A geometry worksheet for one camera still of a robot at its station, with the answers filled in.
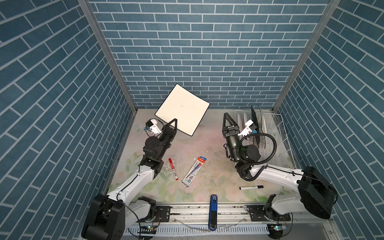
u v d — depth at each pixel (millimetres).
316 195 422
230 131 598
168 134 677
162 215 738
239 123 602
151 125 683
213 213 725
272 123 1143
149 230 721
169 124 719
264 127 1017
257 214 733
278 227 712
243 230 770
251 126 627
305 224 767
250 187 825
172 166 906
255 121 888
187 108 784
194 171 869
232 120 611
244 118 933
